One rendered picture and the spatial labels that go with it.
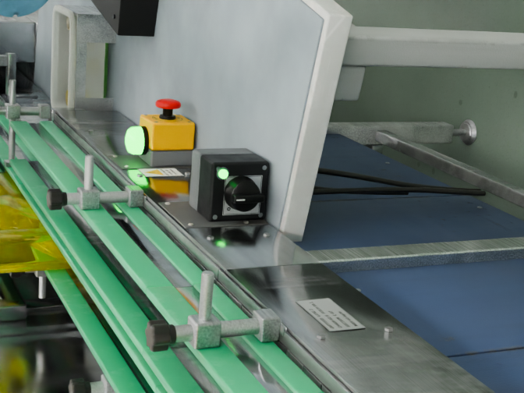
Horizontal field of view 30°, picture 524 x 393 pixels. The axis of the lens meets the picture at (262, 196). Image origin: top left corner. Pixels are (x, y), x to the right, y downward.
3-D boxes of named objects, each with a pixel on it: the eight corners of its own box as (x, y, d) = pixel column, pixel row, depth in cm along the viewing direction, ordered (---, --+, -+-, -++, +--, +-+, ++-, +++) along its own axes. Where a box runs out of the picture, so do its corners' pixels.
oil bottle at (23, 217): (87, 250, 166) (0, 221, 177) (89, 219, 165) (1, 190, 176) (64, 258, 162) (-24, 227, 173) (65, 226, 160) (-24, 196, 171)
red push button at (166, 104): (150, 118, 155) (152, 97, 154) (175, 118, 156) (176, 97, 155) (158, 123, 151) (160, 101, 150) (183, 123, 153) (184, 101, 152)
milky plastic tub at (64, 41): (90, 109, 213) (49, 109, 210) (93, 5, 207) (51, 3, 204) (110, 125, 198) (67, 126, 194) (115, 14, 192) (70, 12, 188)
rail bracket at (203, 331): (269, 328, 99) (141, 341, 94) (275, 260, 97) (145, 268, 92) (285, 345, 95) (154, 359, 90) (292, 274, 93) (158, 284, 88)
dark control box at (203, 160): (245, 203, 136) (188, 205, 132) (249, 146, 134) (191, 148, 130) (269, 221, 129) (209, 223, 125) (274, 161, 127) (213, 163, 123)
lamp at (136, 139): (139, 150, 156) (122, 151, 154) (141, 123, 154) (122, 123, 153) (148, 157, 152) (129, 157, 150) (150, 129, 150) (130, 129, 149)
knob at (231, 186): (254, 208, 127) (264, 216, 125) (222, 210, 126) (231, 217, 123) (257, 175, 126) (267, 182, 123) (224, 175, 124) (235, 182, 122)
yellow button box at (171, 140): (181, 155, 160) (137, 156, 157) (183, 111, 158) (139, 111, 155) (195, 166, 154) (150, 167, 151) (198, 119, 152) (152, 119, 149)
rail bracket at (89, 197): (139, 201, 139) (44, 204, 134) (141, 150, 137) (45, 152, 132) (146, 209, 136) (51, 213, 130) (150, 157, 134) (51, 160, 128)
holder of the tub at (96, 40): (90, 132, 215) (55, 133, 211) (95, 6, 207) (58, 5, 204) (111, 151, 200) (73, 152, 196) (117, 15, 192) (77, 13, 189)
